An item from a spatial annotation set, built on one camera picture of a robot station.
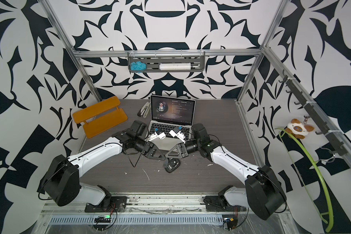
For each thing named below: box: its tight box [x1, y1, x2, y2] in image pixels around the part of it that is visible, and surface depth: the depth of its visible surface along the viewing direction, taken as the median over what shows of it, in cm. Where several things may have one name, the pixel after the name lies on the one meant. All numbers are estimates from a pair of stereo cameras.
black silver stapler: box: [136, 101, 152, 119], surface depth 113 cm
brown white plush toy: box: [285, 118, 315, 139], surface depth 61 cm
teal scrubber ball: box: [130, 60, 147, 74], surface depth 93 cm
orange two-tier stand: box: [72, 96, 129, 139], surface depth 104 cm
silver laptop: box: [148, 95, 196, 151], surface depth 101 cm
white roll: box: [159, 62, 192, 71], surface depth 93 cm
